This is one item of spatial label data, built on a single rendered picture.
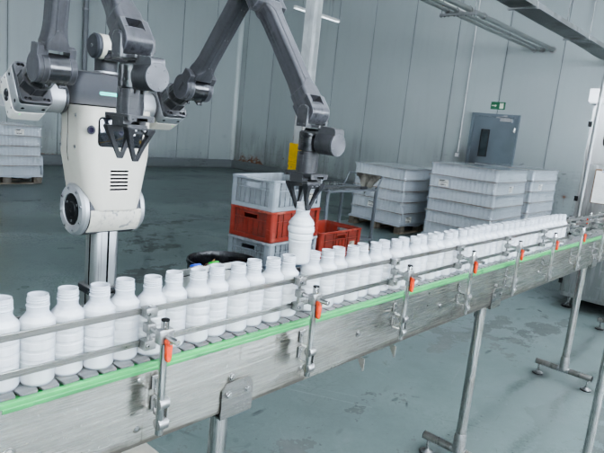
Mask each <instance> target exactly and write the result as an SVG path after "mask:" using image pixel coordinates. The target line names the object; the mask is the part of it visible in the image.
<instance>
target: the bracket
mask: <svg viewBox="0 0 604 453"><path fill-rule="evenodd" d="M593 218H594V221H593V222H596V223H595V224H594V225H593V227H594V229H592V233H593V234H596V233H597V230H595V229H596V227H601V228H602V230H603V233H602V238H601V242H600V248H595V243H594V244H593V248H594V249H597V250H598V251H599V255H594V254H593V252H594V249H593V250H592V253H591V254H592V255H593V256H597V259H598V260H597V261H598V262H600V259H601V258H602V256H601V254H602V252H603V249H602V248H603V244H604V225H603V226H599V225H597V224H600V221H599V220H598V218H600V216H599V217H597V218H595V217H593ZM593 218H587V220H592V219H593ZM580 220H581V219H579V221H569V222H567V224H568V225H569V224H571V227H572V229H571V230H570V227H569V226H568V227H567V230H570V233H571V235H569V233H566V235H565V236H569V237H568V238H567V239H571V240H573V237H574V235H573V233H578V234H580V236H581V238H580V242H579V247H578V252H577V256H573V255H572V251H573V249H572V250H571V251H570V255H571V256H572V257H575V260H576V262H575V264H574V263H570V261H571V257H569V261H568V262H569V263H570V264H572V265H573V267H574V269H575V270H576V271H577V269H578V268H579V267H580V265H579V261H580V259H581V256H580V255H581V250H582V241H583V242H584V243H585V241H586V236H587V235H591V234H590V233H586V231H585V226H583V227H582V230H581V231H580V230H579V231H575V229H573V228H574V227H576V228H580V227H579V225H578V226H576V224H574V223H578V222H581V221H580ZM567 230H566V231H567ZM547 231H548V229H544V228H542V232H541V233H543V235H542V236H541V239H542V242H539V246H541V247H545V245H546V243H544V240H552V243H553V244H552V250H551V254H550V260H549V264H548V266H547V265H544V264H543V262H544V258H542V261H541V264H542V265H543V266H545V267H547V274H544V273H542V269H543V268H542V266H541V267H540V271H539V272H540V273H541V274H542V275H546V281H549V279H551V278H552V275H551V271H552V269H553V268H554V267H553V266H552V264H553V260H554V254H555V250H558V246H559V244H560V242H561V243H564V242H565V240H560V239H558V237H557V236H558V233H555V234H554V236H553V238H551V237H547V235H545V234H547ZM583 237H584V238H583ZM511 239H512V236H509V235H506V236H505V240H504V241H507V244H505V245H504V248H506V251H502V256H506V257H507V256H509V254H510V252H507V250H508V249H510V248H513V249H516V252H517V256H516V262H515V266H514V272H513V277H512V278H511V277H508V276H507V273H508V269H506V270H505V275H504V276H506V278H508V279H511V287H507V286H506V285H505V284H506V279H504V281H503V285H504V287H505V288H507V289H509V292H510V295H511V296H513V295H514V293H515V292H516V291H517V290H516V283H517V282H518V281H519V280H518V279H517V274H518V268H519V263H520V260H521V261H522V260H523V256H524V253H525V251H526V252H530V249H526V248H523V245H522V243H523V241H521V240H519V244H518V245H517V246H514V245H511V244H509V241H511ZM555 245H556V246H555ZM456 251H459V253H458V254H457V259H458V261H457V262H454V263H455V265H454V267H453V268H455V269H462V263H460V260H468V263H469V264H470V267H469V273H468V279H467V284H466V293H463V292H460V287H461V283H458V285H457V291H458V292H459V294H462V295H464V300H465V301H464V305H463V304H460V303H458V298H459V294H457V296H456V302H457V304H458V305H460V306H462V310H463V313H462V314H464V315H466V313H467V311H468V310H470V305H469V302H470V299H471V298H472V295H471V294H470V290H471V285H472V278H473V273H474V274H476V273H477V268H478V264H479V263H481V264H485V261H481V260H477V256H476V251H472V256H469V257H466V256H464V254H461V252H464V251H465V247H464V246H463V245H460V244H459V245H457V250H456ZM390 259H391V263H389V264H391V265H394V268H391V271H390V274H392V275H393V277H392V278H389V279H388V284H387V285H389V286H392V287H393V286H397V281H398V280H397V279H395V276H396V275H402V276H404V280H405V286H404V299H403V305H402V312H401V315H399V314H397V313H396V306H397V302H395V303H394V304H393V310H392V312H394V313H395V315H397V316H399V318H398V320H399V322H400V325H399V327H396V326H395V325H394V323H395V315H392V317H391V325H392V326H393V328H395V329H397V332H396V333H397V335H398V338H397V339H398V340H403V336H404V335H406V334H407V331H406V329H405V328H406V323H407V322H408V321H409V317H408V315H406V310H407V304H408V298H409V291H410V292H413V288H414V282H415V281H416V280H419V281H422V277H418V276H415V275H414V271H413V265H411V264H408V265H407V271H405V272H402V271H400V270H399V269H397V268H396V265H400V261H401V259H399V258H395V257H393V258H390ZM294 278H295V282H294V283H293V284H294V285H297V286H298V289H295V297H297V298H298V300H296V301H292V302H291V303H292V308H291V309H292V310H294V311H301V310H304V302H301V301H300V299H301V298H308V304H309V305H311V312H310V320H309V328H308V336H307V345H305V344H304V343H303V341H304V335H305V330H303V331H300V332H299V337H298V342H300V343H301V346H299V347H298V354H297V358H299V361H301V362H303V363H305V364H304V365H303V367H302V369H303V371H304V377H310V372H311V371H314V370H315V364H314V358H315V355H316V348H315V346H313V344H314V336H315V320H316V319H320V316H321V311H322V305H323V304H324V305H326V306H329V305H330V301H327V300H324V299H322V293H320V292H319V288H320V286H319V285H313V293H309V294H307V293H306V291H305V290H304V289H302V288H301V286H304V285H306V277H303V276H296V277H294ZM157 314H158V307H157V306H154V305H152V304H151V305H146V306H141V315H140V316H142V317H144V318H145V319H147V322H144V323H143V332H145V333H146V334H147V337H142V338H139V340H140V344H139V349H141V350H143V351H149V350H153V349H155V346H156V345H157V344H158V345H160V349H159V364H158V374H156V375H153V376H152V379H151V389H154V395H151V396H150V409H153V414H154V415H155V419H154V420H153V425H154V428H155V435H156V436H161V435H163V429H165V428H168V427H169V423H170V420H169V418H168V409H169V407H170V405H171V399H170V398H169V397H168V396H167V395H165V383H166V369H167V362H170V361H171V358H172V352H173V344H174V345H176V346H179V345H180V343H181V341H180V340H178V339H176V338H174V329H173V328H172V327H171V326H169V324H170V318H167V317H164V318H161V328H156V323H154V322H152V321H151V318H153V317H157ZM151 333H154V334H155V338H153V337H151V336H150V334H151ZM303 347H305V350H304V353H305V355H306V360H302V358H301V357H302V351H303Z"/></svg>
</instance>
